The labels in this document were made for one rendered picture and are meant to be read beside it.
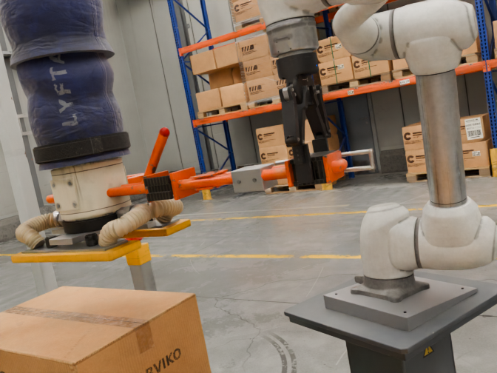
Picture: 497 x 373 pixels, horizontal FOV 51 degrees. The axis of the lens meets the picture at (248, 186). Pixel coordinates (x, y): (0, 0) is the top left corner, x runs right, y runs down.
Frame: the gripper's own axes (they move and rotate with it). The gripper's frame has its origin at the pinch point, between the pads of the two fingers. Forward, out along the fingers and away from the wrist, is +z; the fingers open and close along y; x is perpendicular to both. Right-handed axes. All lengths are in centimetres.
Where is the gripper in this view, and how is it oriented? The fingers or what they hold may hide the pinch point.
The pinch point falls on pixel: (313, 164)
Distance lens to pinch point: 98.0
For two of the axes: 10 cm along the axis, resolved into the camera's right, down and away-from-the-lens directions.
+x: 8.4, -0.9, -5.3
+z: 1.8, 9.8, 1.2
